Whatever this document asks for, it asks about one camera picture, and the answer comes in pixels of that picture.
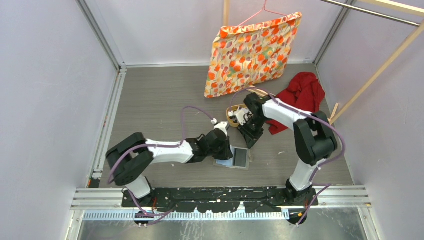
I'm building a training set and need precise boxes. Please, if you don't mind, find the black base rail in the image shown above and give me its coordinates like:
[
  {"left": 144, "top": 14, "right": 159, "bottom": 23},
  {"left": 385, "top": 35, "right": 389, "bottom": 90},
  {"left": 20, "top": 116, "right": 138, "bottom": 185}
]
[{"left": 138, "top": 186, "right": 318, "bottom": 214}]

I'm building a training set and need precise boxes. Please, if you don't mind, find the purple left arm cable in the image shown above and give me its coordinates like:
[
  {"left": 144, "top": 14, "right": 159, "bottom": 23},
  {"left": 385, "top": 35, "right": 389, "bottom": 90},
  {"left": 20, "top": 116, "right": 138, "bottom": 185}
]
[{"left": 106, "top": 105, "right": 218, "bottom": 226}]

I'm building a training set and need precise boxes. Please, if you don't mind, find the wooden rack frame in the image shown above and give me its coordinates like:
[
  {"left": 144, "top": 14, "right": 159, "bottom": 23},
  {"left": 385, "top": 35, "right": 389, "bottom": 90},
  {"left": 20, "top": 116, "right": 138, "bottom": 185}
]
[{"left": 230, "top": 0, "right": 424, "bottom": 131}]

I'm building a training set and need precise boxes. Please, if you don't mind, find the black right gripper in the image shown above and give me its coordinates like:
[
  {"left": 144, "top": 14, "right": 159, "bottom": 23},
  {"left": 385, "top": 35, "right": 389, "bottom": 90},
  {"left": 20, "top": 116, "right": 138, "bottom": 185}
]
[{"left": 237, "top": 115, "right": 269, "bottom": 149}]

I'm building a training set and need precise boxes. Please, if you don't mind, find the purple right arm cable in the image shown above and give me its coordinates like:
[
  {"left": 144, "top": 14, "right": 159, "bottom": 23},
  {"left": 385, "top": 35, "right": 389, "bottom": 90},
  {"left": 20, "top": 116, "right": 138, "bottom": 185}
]
[{"left": 229, "top": 86, "right": 346, "bottom": 226}]

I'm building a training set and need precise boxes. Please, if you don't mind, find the black card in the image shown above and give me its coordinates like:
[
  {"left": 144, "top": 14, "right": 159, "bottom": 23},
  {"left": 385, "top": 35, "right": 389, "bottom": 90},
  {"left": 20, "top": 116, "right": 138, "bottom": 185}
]
[{"left": 233, "top": 148, "right": 248, "bottom": 168}]

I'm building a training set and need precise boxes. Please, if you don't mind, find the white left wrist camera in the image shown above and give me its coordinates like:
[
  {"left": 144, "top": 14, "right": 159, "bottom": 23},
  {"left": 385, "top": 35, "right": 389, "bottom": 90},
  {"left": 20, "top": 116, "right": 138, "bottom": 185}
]
[{"left": 210, "top": 118, "right": 230, "bottom": 136}]

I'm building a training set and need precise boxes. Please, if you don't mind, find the pink wire hanger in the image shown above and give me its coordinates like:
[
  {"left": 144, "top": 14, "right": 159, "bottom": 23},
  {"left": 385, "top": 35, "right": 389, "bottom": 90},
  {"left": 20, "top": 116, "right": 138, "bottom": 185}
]
[{"left": 237, "top": 0, "right": 288, "bottom": 27}]

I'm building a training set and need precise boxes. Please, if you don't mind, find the floral fabric bag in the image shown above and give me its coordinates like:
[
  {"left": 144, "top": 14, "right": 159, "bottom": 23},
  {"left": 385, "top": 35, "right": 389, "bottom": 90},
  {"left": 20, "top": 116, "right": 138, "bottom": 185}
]
[{"left": 204, "top": 12, "right": 302, "bottom": 98}]

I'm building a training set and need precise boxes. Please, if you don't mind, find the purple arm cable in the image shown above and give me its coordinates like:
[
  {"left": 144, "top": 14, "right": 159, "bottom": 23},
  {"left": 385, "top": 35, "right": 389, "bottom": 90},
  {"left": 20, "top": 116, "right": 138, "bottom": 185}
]
[
  {"left": 106, "top": 105, "right": 218, "bottom": 226},
  {"left": 229, "top": 86, "right": 346, "bottom": 226}
]

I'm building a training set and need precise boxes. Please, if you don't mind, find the metal rod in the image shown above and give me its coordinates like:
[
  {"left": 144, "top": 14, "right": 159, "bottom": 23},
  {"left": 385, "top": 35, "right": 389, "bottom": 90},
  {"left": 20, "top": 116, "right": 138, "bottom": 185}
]
[{"left": 320, "top": 0, "right": 420, "bottom": 27}]

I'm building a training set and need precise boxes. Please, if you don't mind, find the tan oval tray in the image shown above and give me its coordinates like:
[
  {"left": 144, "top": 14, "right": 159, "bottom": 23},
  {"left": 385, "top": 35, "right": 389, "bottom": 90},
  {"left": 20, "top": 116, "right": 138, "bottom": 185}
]
[{"left": 226, "top": 104, "right": 250, "bottom": 128}]

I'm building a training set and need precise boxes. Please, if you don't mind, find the red cloth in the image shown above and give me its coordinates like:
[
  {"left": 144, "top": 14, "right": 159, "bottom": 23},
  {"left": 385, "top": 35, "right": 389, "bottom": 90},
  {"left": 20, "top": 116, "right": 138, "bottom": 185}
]
[{"left": 265, "top": 71, "right": 326, "bottom": 136}]

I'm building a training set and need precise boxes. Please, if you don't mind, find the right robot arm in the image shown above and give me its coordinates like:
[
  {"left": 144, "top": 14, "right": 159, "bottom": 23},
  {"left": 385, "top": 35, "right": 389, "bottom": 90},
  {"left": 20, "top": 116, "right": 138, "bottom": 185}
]
[{"left": 233, "top": 93, "right": 338, "bottom": 205}]

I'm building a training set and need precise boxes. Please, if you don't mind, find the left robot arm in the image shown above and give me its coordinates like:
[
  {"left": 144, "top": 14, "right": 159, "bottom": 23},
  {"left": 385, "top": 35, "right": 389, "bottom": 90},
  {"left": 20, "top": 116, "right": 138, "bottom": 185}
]
[{"left": 105, "top": 128, "right": 233, "bottom": 207}]

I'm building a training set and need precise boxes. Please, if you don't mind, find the taupe leather card holder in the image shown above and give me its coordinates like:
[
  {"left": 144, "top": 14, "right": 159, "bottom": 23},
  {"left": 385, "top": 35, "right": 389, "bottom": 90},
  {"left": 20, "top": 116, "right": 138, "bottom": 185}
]
[{"left": 213, "top": 145, "right": 251, "bottom": 171}]

